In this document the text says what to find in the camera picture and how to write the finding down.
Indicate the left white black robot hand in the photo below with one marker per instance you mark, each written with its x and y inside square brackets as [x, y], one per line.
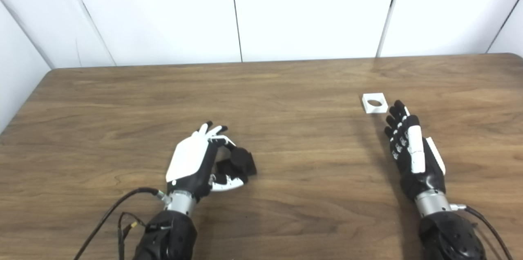
[190, 158]

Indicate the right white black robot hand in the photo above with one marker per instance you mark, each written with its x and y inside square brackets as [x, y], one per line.
[421, 170]

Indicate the black peg with base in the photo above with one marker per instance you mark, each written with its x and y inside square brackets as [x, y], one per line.
[241, 162]

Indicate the white square piece with hole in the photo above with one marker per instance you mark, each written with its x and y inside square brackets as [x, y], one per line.
[382, 109]

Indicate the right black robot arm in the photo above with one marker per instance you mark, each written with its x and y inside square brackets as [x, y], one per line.
[447, 235]

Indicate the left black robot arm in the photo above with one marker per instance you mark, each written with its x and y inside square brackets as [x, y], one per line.
[169, 231]

